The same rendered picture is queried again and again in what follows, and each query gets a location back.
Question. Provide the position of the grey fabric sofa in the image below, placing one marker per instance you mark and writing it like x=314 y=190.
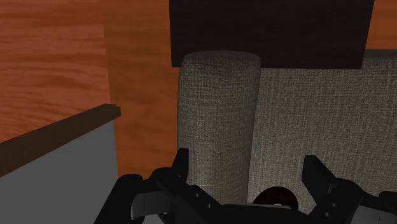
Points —
x=325 y=124

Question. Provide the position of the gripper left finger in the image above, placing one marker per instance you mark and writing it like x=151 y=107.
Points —
x=173 y=189

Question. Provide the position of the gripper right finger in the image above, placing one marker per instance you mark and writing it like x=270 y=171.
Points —
x=332 y=189

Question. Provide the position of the dark brown round object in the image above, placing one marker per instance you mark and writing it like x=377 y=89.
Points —
x=274 y=195

